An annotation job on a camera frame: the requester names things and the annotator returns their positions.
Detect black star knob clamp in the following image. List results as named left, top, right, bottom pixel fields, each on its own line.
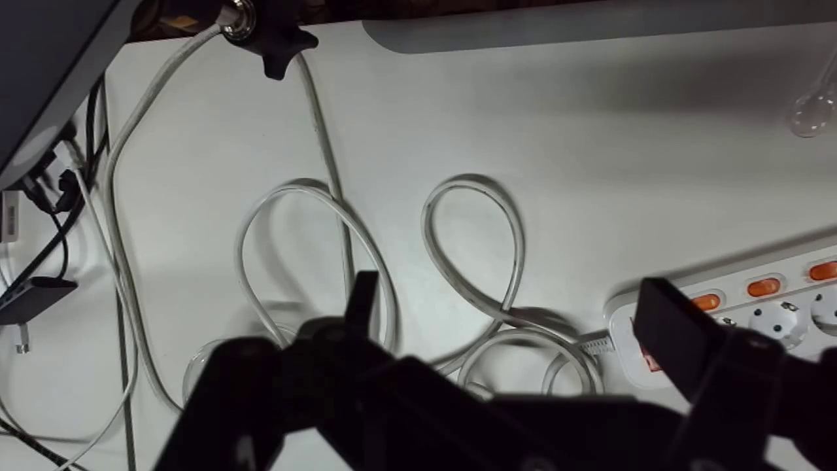
left=217, top=0, right=323, bottom=84

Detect black thin cable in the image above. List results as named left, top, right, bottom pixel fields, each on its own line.
left=17, top=77, right=113, bottom=292

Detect white power strip orange switches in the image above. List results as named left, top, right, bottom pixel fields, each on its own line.
left=605, top=227, right=837, bottom=401

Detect grey thin cable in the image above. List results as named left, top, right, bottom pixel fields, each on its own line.
left=0, top=25, right=231, bottom=471

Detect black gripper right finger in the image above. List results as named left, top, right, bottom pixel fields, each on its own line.
left=630, top=275, right=837, bottom=471

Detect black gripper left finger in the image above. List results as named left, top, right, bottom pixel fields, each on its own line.
left=154, top=271, right=500, bottom=471

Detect black flat bracket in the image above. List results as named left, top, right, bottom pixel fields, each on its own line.
left=0, top=275, right=81, bottom=331

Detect dark monitor panel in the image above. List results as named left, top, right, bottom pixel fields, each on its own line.
left=0, top=0, right=145, bottom=191

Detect white power strip cable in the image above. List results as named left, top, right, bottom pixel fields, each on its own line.
left=236, top=50, right=613, bottom=401

